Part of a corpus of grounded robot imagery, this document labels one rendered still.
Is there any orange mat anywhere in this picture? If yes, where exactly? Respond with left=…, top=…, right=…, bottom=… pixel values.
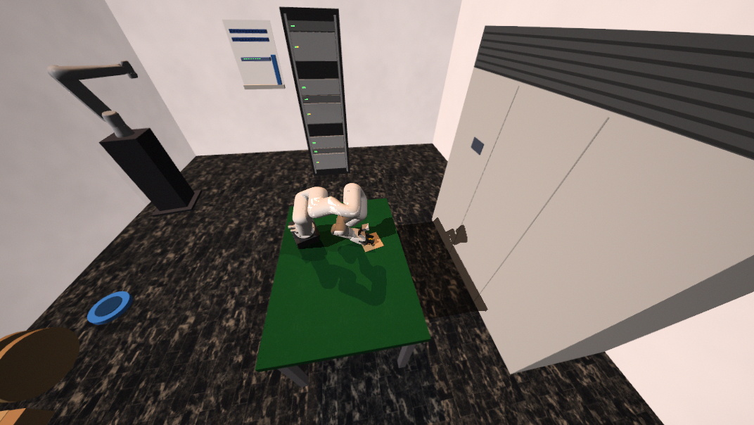
left=362, top=232, right=384, bottom=252

